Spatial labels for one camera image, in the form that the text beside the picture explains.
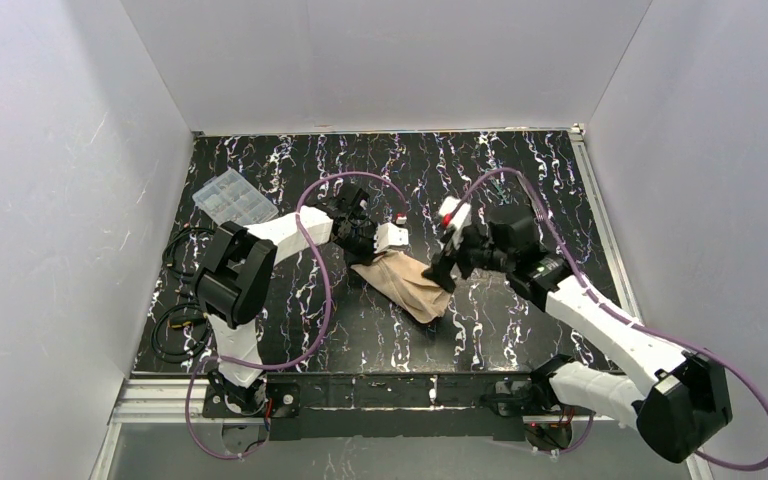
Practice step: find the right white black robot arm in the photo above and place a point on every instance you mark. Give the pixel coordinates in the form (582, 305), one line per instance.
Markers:
(546, 280)

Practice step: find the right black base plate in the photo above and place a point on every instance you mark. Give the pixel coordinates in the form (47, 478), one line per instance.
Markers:
(512, 397)

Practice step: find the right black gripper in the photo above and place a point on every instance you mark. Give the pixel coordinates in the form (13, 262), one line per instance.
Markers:
(461, 250)

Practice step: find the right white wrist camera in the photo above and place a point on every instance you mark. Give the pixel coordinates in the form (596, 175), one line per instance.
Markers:
(454, 214)

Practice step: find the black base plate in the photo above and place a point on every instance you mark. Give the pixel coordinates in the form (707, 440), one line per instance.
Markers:
(263, 399)
(512, 397)

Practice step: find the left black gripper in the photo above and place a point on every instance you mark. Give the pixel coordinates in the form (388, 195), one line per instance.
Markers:
(363, 244)

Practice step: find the aluminium frame rail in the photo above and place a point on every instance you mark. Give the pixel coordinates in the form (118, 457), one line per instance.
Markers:
(397, 397)

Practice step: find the clear plastic screw box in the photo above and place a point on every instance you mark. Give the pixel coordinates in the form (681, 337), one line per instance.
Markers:
(229, 197)

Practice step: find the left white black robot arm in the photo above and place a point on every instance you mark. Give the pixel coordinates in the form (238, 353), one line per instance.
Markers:
(233, 279)

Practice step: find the beige cloth napkin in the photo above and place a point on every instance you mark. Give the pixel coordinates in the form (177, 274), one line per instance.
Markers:
(399, 278)

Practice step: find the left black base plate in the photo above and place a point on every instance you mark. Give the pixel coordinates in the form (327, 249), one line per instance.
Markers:
(263, 399)

